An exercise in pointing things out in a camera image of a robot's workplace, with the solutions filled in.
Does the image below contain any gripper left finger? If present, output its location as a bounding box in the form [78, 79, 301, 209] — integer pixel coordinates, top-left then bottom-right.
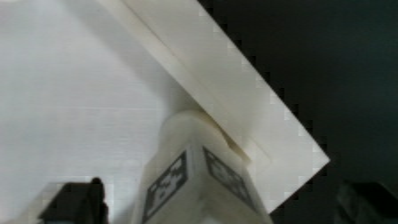
[39, 177, 109, 224]

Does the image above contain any white square table top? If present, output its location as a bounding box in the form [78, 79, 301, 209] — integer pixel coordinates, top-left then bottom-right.
[0, 0, 329, 224]

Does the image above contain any white leg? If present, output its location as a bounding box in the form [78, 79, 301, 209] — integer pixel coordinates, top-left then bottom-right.
[132, 110, 274, 224]

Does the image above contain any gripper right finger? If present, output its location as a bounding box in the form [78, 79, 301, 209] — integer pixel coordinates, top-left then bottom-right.
[334, 181, 398, 224]

